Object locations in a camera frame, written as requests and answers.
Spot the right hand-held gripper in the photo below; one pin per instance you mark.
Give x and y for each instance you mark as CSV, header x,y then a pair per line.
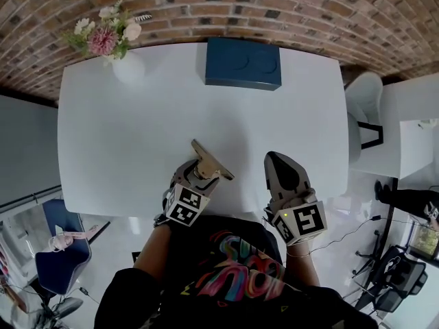
x,y
303,221

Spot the person's left forearm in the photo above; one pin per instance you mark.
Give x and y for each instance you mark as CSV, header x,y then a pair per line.
x,y
154,245

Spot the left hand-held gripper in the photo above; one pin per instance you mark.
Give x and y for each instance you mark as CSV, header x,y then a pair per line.
x,y
187,208

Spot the white chair with black legs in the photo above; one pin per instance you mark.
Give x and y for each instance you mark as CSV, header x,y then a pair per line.
x,y
364,101

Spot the black printed t-shirt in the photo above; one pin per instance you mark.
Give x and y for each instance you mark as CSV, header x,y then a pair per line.
x,y
219,286

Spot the dark wrist band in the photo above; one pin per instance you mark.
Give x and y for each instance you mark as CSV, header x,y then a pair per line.
x,y
160,220

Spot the white side table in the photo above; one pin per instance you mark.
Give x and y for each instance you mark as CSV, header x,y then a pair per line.
x,y
411,129

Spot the person's right forearm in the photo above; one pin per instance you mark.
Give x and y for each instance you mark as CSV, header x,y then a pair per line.
x,y
302,269

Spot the white vase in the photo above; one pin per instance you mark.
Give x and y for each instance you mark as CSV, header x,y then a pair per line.
x,y
128,68

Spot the pink and white flower bouquet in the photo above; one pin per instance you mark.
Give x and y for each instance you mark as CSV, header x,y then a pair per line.
x,y
108,33

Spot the black power adapter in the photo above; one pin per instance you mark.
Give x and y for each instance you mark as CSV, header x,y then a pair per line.
x,y
376,217

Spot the dark blue box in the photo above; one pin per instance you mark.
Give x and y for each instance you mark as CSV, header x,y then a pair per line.
x,y
243,65

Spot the pink ribbon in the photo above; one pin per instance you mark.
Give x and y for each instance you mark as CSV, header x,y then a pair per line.
x,y
73,235

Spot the black office chair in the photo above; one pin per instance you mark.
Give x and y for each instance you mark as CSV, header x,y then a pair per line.
x,y
394,279

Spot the blue upholstered chair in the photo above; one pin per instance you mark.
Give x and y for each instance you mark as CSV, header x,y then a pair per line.
x,y
63,266

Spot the black rail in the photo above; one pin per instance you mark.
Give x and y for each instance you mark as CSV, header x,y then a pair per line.
x,y
27,197

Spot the brass T-shaped metal object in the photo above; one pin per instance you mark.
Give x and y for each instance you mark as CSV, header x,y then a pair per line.
x,y
209,161

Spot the person's right hand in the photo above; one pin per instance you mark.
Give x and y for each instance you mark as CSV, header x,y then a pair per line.
x,y
297,198

